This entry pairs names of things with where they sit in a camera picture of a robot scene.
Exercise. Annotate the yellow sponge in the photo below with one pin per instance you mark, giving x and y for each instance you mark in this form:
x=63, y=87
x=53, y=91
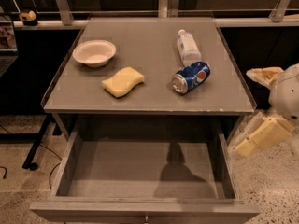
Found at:
x=123, y=81

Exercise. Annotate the grey top drawer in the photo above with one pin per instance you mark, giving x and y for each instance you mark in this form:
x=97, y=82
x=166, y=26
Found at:
x=170, y=171

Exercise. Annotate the grey drawer cabinet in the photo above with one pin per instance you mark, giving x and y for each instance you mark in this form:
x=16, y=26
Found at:
x=149, y=46

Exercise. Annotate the clear plastic water bottle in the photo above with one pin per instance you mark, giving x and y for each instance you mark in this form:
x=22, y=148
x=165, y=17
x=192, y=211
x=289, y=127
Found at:
x=187, y=48

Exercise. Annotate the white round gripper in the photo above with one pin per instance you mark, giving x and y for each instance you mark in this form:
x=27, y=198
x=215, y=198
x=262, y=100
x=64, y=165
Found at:
x=287, y=94

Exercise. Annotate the metal window frame rail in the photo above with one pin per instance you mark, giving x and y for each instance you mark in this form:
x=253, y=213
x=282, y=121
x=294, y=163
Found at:
x=225, y=13

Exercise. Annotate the white paper bowl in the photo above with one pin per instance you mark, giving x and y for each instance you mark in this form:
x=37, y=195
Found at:
x=94, y=53

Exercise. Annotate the yellow black tape dispenser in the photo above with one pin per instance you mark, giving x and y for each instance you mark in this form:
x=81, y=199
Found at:
x=28, y=17

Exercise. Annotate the black desk leg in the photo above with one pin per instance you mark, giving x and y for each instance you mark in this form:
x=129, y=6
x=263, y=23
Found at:
x=25, y=129

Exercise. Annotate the blue pepsi can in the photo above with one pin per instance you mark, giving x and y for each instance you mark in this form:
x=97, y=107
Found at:
x=190, y=77

